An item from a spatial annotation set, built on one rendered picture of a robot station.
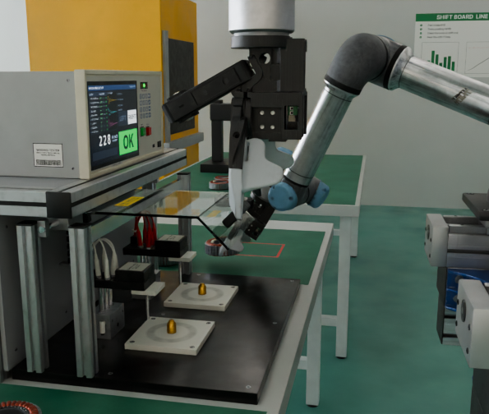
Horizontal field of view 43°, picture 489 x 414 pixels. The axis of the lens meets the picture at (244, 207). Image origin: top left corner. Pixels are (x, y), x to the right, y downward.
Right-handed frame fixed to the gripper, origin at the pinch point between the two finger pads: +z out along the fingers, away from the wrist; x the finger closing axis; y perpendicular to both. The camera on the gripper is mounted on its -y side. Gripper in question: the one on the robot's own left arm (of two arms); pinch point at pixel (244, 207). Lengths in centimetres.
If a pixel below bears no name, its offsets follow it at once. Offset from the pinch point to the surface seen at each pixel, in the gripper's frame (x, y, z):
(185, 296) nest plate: 67, -27, 37
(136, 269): 44, -30, 23
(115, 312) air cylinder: 45, -36, 33
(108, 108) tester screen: 47, -36, -9
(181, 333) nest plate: 45, -21, 37
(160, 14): 396, -135, -61
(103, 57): 396, -181, -29
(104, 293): 45, -38, 29
